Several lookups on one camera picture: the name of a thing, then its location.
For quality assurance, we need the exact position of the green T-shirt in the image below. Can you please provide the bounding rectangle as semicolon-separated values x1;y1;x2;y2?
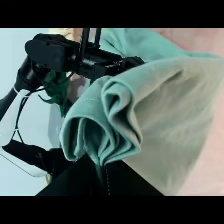
38;28;224;197

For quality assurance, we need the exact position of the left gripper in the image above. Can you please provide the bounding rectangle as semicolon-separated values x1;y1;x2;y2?
24;32;146;82

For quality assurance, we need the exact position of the black cable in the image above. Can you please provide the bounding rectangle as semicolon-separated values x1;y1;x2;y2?
11;93;31;145

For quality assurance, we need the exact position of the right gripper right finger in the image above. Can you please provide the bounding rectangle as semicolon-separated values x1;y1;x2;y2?
107;159;165;197

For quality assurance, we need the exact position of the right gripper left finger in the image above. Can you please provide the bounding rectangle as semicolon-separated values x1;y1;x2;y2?
36;153;108;197

